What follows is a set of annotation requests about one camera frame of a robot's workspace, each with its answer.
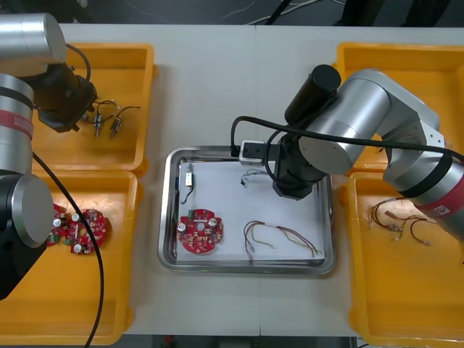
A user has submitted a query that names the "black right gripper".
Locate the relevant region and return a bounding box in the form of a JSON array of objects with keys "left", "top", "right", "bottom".
[{"left": 272, "top": 144, "right": 326, "bottom": 202}]

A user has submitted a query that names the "round red circuit board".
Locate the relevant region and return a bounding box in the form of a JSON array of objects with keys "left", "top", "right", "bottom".
[
  {"left": 46, "top": 203, "right": 70, "bottom": 248},
  {"left": 63, "top": 209, "right": 110, "bottom": 256},
  {"left": 177, "top": 208, "right": 224, "bottom": 256}
]

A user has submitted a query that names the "dark brown wire harness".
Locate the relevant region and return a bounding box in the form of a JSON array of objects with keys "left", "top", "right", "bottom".
[{"left": 368, "top": 198, "right": 425, "bottom": 230}]

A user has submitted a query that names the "white floor cable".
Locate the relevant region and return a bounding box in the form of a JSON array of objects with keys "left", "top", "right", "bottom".
[{"left": 246, "top": 0, "right": 344, "bottom": 25}]

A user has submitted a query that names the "red green-yellow wire harness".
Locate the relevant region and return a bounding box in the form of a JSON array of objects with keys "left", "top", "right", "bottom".
[{"left": 243, "top": 220, "right": 323, "bottom": 261}]

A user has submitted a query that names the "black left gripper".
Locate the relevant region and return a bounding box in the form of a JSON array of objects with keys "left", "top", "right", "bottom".
[{"left": 38, "top": 79, "right": 99, "bottom": 134}]

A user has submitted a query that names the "white paper sheet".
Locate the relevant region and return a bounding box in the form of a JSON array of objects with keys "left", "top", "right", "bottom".
[{"left": 175, "top": 161, "right": 326, "bottom": 262}]

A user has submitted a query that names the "yellow-orange plastic bin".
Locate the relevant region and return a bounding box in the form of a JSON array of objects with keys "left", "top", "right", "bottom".
[
  {"left": 339, "top": 171, "right": 464, "bottom": 345},
  {"left": 30, "top": 42, "right": 160, "bottom": 178},
  {"left": 329, "top": 42, "right": 464, "bottom": 178},
  {"left": 0, "top": 170, "right": 144, "bottom": 346}
]

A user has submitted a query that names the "black stand leg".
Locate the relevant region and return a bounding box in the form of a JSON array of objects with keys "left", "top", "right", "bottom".
[{"left": 264, "top": 0, "right": 295, "bottom": 25}]

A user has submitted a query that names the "steel tray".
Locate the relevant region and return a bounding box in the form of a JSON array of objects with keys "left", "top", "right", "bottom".
[{"left": 157, "top": 145, "right": 334, "bottom": 277}]

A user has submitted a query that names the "red-brown wire harness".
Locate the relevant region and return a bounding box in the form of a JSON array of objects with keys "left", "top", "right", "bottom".
[{"left": 386, "top": 215, "right": 449, "bottom": 247}]

